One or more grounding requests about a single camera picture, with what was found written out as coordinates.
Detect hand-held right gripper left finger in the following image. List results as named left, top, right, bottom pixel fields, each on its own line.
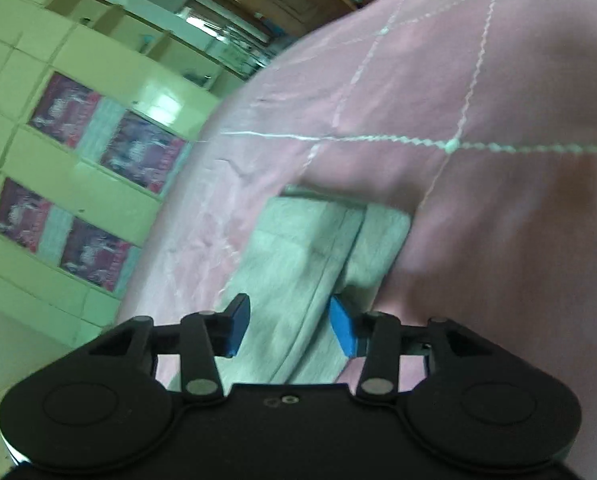
left=89, top=293, right=252, bottom=406

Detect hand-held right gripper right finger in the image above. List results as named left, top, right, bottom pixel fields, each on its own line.
left=328, top=295, right=497, bottom=406

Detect light grey pants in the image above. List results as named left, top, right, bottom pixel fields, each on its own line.
left=166, top=185, right=413, bottom=394

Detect pink quilted blanket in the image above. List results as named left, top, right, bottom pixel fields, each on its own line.
left=113, top=0, right=597, bottom=396

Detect wooden door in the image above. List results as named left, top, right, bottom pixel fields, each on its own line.
left=93, top=0, right=349, bottom=81

